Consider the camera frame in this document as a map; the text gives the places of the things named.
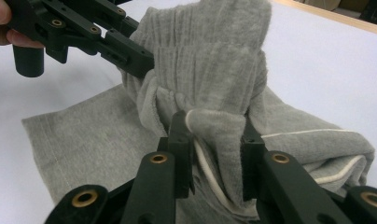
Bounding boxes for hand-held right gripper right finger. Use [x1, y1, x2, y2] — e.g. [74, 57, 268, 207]
[240, 116, 268, 203]

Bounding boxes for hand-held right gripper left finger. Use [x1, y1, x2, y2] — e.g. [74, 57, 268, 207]
[157, 109, 196, 200]

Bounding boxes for grey shorts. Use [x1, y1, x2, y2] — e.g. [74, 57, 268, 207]
[21, 0, 376, 224]

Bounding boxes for white table mat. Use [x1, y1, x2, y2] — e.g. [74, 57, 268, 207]
[0, 0, 377, 224]

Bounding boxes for black striped stand base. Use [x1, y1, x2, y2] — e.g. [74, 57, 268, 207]
[358, 0, 377, 26]

